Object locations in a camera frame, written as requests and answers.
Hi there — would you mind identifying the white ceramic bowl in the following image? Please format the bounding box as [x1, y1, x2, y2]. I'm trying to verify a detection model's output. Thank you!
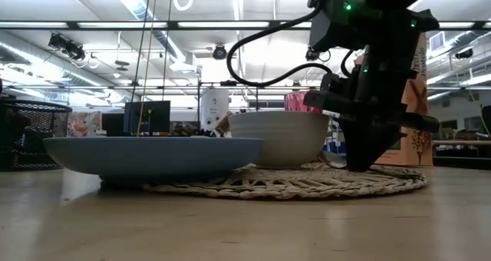
[228, 110, 331, 170]

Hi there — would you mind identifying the black ceiling camera cluster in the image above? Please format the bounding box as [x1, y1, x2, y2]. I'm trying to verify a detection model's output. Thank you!
[48, 32, 87, 62]

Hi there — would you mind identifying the round black ceiling camera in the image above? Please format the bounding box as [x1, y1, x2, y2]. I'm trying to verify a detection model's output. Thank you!
[212, 44, 229, 61]

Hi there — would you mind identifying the small black monitor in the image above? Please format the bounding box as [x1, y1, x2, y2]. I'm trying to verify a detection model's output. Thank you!
[101, 113, 126, 137]

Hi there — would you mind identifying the wooden background table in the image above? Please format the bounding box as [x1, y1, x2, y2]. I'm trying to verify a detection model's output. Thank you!
[432, 139, 491, 147]

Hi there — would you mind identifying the orange cereal box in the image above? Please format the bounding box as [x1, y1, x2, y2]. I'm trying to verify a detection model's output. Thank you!
[354, 32, 435, 167]

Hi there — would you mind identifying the red translucent plastic cup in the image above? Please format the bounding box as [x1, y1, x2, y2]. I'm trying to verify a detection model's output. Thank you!
[284, 91, 323, 114]

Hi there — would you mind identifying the dark metal spoon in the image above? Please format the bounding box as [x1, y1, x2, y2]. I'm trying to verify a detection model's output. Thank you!
[318, 150, 348, 169]

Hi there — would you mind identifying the colourful floral poster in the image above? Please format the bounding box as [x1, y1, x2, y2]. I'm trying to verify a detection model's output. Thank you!
[65, 111, 103, 137]

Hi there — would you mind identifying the black mesh utensil cup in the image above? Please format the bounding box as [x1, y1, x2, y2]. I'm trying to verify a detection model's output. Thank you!
[0, 98, 73, 173]

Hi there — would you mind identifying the black ceiling camera with cable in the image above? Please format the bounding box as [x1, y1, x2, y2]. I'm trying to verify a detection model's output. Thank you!
[305, 48, 331, 64]

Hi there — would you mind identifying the black hanging cable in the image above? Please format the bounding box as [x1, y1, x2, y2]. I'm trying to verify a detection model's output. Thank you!
[161, 0, 174, 101]
[130, 0, 153, 104]

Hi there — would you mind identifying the large black monitor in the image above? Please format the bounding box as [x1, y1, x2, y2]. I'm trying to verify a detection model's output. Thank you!
[123, 100, 172, 136]

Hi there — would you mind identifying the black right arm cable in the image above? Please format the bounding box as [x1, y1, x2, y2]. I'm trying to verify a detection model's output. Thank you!
[225, 5, 348, 89]

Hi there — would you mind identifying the blue plate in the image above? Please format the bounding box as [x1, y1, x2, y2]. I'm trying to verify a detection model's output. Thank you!
[43, 136, 265, 185]

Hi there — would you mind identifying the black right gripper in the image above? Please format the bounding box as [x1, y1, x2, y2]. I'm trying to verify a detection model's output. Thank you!
[304, 53, 440, 173]

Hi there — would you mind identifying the white cylindrical tank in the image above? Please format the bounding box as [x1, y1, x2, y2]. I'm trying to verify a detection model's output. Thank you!
[199, 88, 230, 134]

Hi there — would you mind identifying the round woven straw placemat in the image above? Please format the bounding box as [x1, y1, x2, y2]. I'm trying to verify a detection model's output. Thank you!
[140, 161, 429, 200]

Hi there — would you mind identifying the black overhead beam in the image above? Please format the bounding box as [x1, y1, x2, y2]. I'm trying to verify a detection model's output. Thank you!
[0, 20, 491, 31]

